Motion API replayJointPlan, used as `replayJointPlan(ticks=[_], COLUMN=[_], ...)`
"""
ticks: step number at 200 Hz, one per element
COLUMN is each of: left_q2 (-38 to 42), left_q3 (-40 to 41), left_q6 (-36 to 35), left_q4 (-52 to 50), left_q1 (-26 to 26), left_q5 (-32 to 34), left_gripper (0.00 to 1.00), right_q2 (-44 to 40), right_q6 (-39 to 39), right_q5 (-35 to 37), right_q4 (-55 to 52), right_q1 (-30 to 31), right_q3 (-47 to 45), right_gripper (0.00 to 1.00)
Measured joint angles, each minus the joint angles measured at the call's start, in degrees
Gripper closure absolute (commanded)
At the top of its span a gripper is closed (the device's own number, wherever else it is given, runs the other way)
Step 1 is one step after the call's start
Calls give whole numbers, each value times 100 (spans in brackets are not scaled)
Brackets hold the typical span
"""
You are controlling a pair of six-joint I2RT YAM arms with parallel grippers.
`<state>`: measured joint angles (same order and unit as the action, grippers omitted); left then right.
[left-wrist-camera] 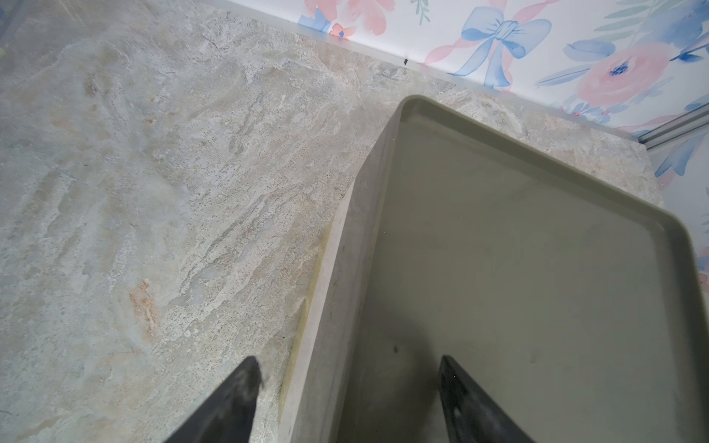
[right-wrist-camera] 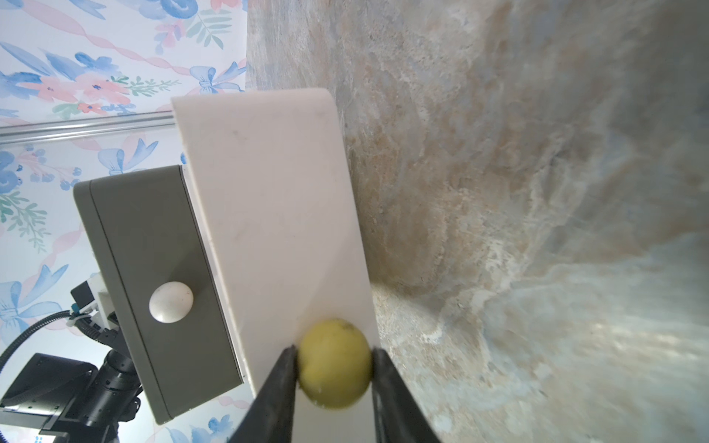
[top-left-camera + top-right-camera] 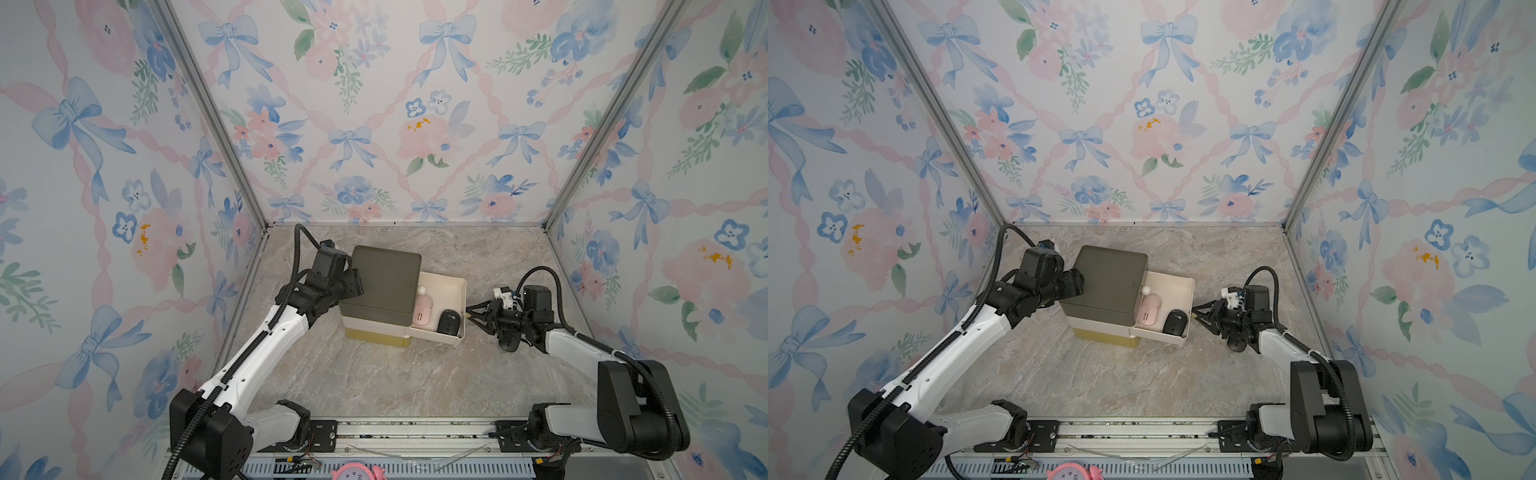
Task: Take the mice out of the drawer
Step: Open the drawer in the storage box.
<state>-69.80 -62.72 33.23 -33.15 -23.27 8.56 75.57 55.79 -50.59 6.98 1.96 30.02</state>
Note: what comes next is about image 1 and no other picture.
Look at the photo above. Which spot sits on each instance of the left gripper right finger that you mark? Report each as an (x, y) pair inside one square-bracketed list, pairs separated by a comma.
[(470, 414)]

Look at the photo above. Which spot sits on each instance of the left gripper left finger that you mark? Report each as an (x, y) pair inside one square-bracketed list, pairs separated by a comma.
[(227, 415)]

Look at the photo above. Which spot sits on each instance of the three-drawer storage cabinet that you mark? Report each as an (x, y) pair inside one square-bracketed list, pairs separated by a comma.
[(572, 304)]

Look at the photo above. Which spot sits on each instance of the right aluminium corner post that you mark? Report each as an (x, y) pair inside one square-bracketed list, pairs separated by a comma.
[(696, 120)]

